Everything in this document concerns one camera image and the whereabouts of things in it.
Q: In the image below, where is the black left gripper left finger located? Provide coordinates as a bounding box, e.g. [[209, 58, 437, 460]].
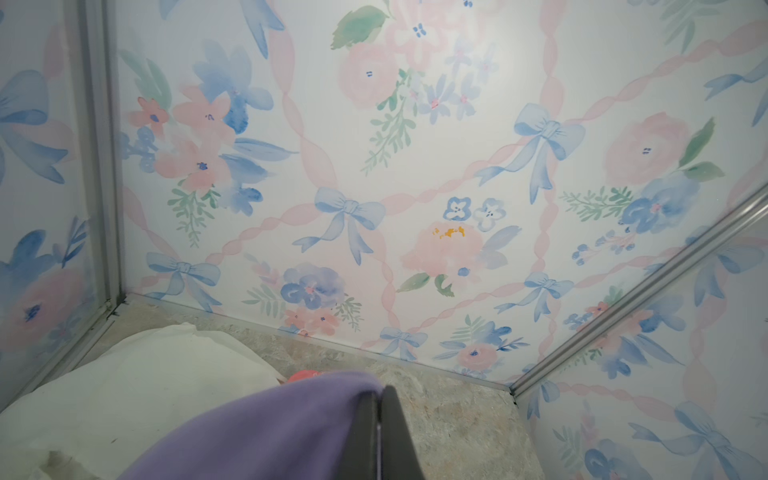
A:
[[335, 393, 379, 480]]

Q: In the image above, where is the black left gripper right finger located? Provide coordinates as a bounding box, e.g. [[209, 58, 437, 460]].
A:
[[379, 385, 425, 480]]

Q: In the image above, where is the purple cloth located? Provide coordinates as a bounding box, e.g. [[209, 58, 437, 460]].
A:
[[121, 372, 383, 479]]

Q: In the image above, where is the white shirt cloth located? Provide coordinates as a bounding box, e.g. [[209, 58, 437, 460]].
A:
[[1, 323, 284, 479]]

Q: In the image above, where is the aluminium right corner post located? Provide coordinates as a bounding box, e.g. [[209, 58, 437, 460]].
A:
[[509, 186, 767, 397]]

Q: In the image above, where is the aluminium corner post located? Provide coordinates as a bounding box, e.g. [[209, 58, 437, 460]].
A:
[[509, 186, 767, 397], [63, 1, 125, 311]]

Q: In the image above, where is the aluminium left corner post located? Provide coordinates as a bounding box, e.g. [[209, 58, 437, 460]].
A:
[[63, 1, 125, 311]]

